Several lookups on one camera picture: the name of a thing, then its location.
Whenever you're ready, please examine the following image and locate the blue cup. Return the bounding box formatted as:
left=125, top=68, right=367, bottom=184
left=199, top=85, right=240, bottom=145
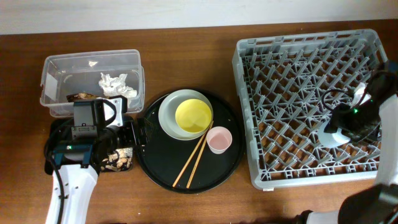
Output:
left=318, top=121, right=351, bottom=148

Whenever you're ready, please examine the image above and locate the yellow bowl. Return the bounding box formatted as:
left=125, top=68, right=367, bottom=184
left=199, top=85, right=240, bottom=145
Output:
left=175, top=99, right=213, bottom=133

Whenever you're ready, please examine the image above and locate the pink cup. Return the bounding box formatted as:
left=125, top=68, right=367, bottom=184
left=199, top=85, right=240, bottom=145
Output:
left=206, top=126, right=233, bottom=154

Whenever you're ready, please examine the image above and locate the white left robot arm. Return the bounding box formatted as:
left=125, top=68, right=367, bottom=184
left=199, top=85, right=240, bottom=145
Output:
left=44, top=116, right=147, bottom=223

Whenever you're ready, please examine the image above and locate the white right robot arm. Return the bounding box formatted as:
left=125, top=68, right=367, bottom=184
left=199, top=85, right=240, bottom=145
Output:
left=293, top=60, right=397, bottom=224

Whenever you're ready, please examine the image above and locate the clear plastic waste bin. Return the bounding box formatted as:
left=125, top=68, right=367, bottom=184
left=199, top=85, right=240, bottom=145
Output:
left=40, top=49, right=145, bottom=118

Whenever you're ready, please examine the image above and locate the grey dishwasher rack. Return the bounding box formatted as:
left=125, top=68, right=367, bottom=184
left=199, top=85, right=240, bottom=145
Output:
left=232, top=29, right=387, bottom=191

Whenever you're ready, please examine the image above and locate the food scraps pile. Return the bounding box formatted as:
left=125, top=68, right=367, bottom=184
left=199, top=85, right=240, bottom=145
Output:
left=100, top=147, right=133, bottom=172

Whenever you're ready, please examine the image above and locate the round black tray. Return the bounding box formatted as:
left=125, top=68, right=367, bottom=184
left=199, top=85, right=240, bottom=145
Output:
left=136, top=90, right=246, bottom=194

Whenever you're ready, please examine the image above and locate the grey plate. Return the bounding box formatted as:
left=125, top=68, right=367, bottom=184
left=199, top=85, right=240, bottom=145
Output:
left=158, top=89, right=213, bottom=141

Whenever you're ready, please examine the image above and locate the crumpled white tissue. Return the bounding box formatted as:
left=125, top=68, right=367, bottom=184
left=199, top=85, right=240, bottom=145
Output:
left=98, top=73, right=137, bottom=98

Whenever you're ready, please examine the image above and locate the brown snack wrapper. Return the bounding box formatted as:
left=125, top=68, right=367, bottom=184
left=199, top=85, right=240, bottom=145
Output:
left=67, top=93, right=98, bottom=103

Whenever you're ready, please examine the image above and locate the right wooden chopstick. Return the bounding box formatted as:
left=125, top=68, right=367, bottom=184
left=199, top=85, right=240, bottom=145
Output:
left=186, top=139, right=206, bottom=189

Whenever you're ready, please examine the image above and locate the wooden chopstick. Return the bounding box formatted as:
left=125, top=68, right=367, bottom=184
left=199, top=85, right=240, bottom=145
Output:
left=186, top=139, right=206, bottom=189
left=172, top=121, right=214, bottom=188

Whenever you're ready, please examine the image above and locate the black rectangular tray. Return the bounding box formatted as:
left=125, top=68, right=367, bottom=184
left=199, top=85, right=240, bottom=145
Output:
left=44, top=117, right=135, bottom=175

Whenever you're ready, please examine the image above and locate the left wooden chopstick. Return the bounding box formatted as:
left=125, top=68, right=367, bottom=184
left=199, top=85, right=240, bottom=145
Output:
left=172, top=121, right=214, bottom=188

